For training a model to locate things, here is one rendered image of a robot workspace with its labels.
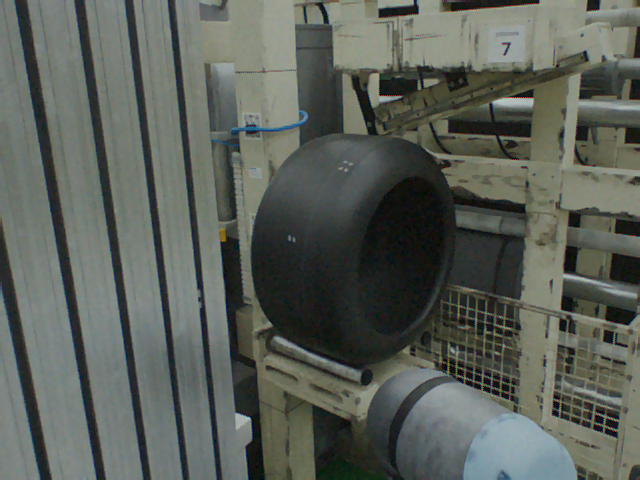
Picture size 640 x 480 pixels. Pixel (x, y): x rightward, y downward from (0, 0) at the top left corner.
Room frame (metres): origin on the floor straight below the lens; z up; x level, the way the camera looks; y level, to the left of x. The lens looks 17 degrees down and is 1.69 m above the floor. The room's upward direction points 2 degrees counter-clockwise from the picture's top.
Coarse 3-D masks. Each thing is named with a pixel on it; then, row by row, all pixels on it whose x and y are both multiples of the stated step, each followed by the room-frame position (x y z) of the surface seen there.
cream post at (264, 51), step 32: (256, 0) 1.67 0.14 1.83; (288, 0) 1.74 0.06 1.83; (256, 32) 1.68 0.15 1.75; (288, 32) 1.73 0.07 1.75; (256, 64) 1.68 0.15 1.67; (288, 64) 1.73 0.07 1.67; (256, 96) 1.69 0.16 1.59; (288, 96) 1.73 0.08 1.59; (256, 160) 1.70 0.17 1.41; (256, 192) 1.71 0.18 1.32; (256, 320) 1.73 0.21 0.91; (288, 416) 1.67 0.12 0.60; (288, 448) 1.67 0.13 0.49
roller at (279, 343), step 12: (276, 336) 1.59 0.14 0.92; (276, 348) 1.56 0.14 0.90; (288, 348) 1.53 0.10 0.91; (300, 348) 1.51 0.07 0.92; (300, 360) 1.51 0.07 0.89; (312, 360) 1.47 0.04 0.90; (324, 360) 1.45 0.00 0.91; (336, 360) 1.43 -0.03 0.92; (336, 372) 1.42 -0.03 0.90; (348, 372) 1.39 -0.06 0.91; (360, 372) 1.37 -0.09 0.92
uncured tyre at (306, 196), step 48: (336, 144) 1.50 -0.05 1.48; (384, 144) 1.46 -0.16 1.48; (288, 192) 1.41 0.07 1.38; (336, 192) 1.34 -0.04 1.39; (384, 192) 1.38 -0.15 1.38; (432, 192) 1.71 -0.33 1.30; (336, 240) 1.29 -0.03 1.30; (384, 240) 1.83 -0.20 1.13; (432, 240) 1.73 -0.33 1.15; (288, 288) 1.33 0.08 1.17; (336, 288) 1.27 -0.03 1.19; (384, 288) 1.75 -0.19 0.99; (432, 288) 1.59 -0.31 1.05; (288, 336) 1.44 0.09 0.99; (336, 336) 1.30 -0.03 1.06; (384, 336) 1.38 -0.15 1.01
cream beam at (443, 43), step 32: (352, 32) 1.79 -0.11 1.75; (384, 32) 1.72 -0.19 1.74; (416, 32) 1.65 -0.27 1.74; (448, 32) 1.59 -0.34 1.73; (480, 32) 1.54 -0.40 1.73; (544, 32) 1.48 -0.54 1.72; (352, 64) 1.80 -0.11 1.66; (384, 64) 1.72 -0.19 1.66; (416, 64) 1.65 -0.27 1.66; (448, 64) 1.59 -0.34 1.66; (480, 64) 1.53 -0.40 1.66; (512, 64) 1.48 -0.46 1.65; (544, 64) 1.49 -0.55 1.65
